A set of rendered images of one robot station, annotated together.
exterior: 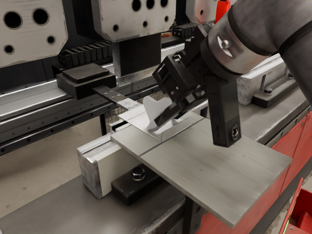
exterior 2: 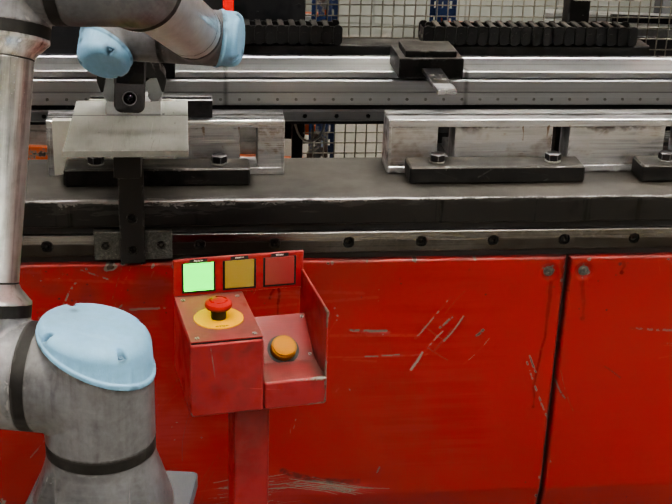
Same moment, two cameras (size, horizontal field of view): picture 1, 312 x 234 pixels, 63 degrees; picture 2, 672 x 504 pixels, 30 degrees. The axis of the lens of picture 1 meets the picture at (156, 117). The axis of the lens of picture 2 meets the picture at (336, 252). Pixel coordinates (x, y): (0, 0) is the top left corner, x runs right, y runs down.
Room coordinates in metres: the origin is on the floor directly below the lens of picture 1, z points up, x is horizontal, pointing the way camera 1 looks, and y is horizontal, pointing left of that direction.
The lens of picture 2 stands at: (-0.94, -1.43, 1.57)
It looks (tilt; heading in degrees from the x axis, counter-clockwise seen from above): 23 degrees down; 36
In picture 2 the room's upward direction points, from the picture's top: 2 degrees clockwise
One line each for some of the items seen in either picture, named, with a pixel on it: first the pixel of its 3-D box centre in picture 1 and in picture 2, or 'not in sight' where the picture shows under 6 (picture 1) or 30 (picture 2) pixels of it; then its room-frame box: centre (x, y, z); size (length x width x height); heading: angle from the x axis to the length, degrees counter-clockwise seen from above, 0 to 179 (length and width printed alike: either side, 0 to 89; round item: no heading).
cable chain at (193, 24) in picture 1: (207, 25); (527, 33); (1.28, -0.25, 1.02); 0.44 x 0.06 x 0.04; 134
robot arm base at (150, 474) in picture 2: not in sight; (102, 473); (-0.16, -0.55, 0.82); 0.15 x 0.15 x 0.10
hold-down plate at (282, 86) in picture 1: (279, 88); (494, 169); (0.84, -0.45, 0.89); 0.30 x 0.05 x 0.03; 134
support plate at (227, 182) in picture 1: (195, 148); (129, 127); (0.36, -0.07, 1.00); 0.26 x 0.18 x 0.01; 44
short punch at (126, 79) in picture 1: (138, 55); not in sight; (0.46, 0.03, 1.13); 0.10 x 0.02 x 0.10; 134
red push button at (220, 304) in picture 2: not in sight; (218, 310); (0.27, -0.33, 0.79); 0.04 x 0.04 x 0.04
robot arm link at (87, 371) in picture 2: not in sight; (91, 377); (-0.17, -0.55, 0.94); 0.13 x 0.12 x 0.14; 120
